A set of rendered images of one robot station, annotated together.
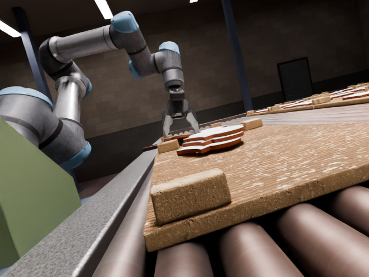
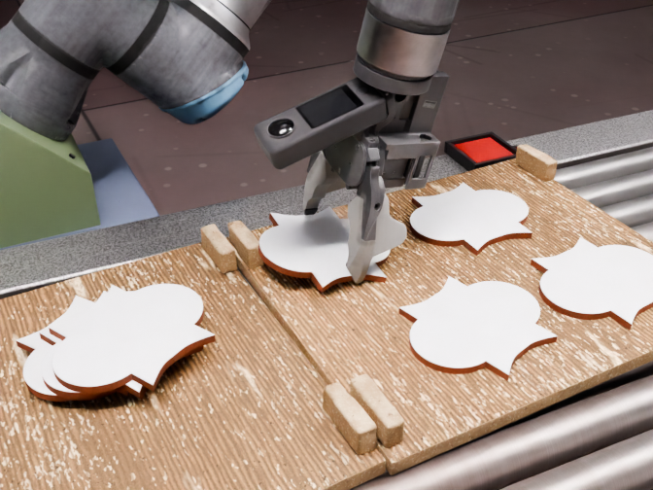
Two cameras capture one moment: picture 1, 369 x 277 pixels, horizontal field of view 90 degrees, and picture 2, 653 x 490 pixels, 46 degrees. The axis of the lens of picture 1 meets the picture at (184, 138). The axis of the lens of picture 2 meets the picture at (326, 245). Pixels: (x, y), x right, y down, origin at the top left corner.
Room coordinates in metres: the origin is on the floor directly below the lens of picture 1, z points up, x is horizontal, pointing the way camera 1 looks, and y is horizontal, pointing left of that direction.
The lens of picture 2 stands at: (0.38, -0.60, 1.40)
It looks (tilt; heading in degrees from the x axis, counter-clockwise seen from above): 34 degrees down; 68
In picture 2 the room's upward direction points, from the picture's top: straight up
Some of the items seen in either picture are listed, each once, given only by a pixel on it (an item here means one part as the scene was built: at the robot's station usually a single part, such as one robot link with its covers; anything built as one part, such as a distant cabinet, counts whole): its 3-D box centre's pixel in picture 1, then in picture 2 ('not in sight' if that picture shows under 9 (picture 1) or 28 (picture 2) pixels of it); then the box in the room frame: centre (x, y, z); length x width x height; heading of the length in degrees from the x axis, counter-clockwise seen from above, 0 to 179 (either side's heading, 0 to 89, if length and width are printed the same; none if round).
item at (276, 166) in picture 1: (242, 149); (61, 414); (0.35, -0.10, 0.93); 0.41 x 0.35 x 0.02; 7
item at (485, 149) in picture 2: not in sight; (483, 154); (0.93, 0.18, 0.92); 0.06 x 0.06 x 0.01; 2
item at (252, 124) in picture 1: (252, 124); (349, 416); (0.56, -0.21, 0.95); 0.06 x 0.02 x 0.03; 97
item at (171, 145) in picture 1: (167, 147); (218, 248); (0.53, 0.05, 0.95); 0.06 x 0.02 x 0.03; 97
